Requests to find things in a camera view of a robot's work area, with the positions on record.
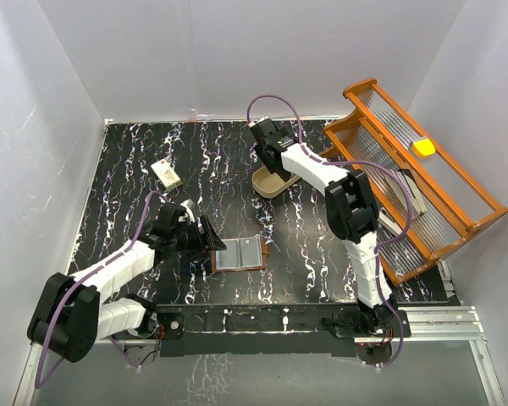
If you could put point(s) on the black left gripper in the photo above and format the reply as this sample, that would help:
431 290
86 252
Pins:
207 241

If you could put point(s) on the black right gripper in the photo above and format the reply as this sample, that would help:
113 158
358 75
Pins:
273 168

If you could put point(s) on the black credit card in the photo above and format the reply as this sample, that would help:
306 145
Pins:
228 259
250 252

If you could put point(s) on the orange leather card holder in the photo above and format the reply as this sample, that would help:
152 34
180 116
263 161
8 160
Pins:
265 254

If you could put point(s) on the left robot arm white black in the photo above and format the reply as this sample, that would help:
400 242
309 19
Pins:
75 311

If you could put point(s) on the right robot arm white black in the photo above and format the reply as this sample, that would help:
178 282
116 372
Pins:
351 210

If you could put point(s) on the beige oval plastic tray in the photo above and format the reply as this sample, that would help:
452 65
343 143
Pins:
269 185

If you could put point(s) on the white staples box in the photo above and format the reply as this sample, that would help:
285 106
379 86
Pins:
166 174

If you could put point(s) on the large grey black stapler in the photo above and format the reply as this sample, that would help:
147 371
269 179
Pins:
408 192

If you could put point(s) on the small white stapler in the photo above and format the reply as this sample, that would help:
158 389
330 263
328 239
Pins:
389 224

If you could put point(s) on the yellow sticky note block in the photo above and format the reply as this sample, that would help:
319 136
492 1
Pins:
423 148

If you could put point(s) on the orange wooden tiered rack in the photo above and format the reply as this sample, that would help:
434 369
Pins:
450 207

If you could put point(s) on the black base rail with mounts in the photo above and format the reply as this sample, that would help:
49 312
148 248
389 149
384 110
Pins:
336 329

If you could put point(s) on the aluminium frame profile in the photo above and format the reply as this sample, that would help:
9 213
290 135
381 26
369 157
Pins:
444 361

